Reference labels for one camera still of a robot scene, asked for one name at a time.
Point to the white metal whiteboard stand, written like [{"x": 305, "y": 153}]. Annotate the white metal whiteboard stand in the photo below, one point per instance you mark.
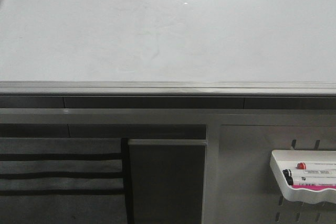
[{"x": 173, "y": 141}]

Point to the pink whiteboard marker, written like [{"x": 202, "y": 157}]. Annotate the pink whiteboard marker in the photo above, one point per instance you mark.
[{"x": 315, "y": 188}]

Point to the red capped whiteboard marker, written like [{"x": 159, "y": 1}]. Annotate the red capped whiteboard marker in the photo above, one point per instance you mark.
[{"x": 316, "y": 165}]

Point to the white pegboard panel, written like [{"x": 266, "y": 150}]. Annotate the white pegboard panel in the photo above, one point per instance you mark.
[{"x": 247, "y": 189}]

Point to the white marker tray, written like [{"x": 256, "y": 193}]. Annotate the white marker tray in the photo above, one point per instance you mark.
[{"x": 288, "y": 159}]

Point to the black capped marker upper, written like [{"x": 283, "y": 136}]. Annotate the black capped marker upper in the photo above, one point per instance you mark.
[{"x": 308, "y": 173}]

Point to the black capped marker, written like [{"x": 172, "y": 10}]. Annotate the black capped marker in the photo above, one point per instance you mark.
[
  {"x": 311, "y": 181},
  {"x": 308, "y": 173}
]

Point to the black capped marker lower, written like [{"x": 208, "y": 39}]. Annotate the black capped marker lower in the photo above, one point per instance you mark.
[{"x": 311, "y": 181}]

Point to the grey fabric black striped organizer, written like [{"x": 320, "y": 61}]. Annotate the grey fabric black striped organizer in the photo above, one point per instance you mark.
[{"x": 66, "y": 180}]

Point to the white whiteboard with aluminium frame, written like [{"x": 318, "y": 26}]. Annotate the white whiteboard with aluminium frame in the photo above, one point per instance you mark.
[{"x": 228, "y": 47}]

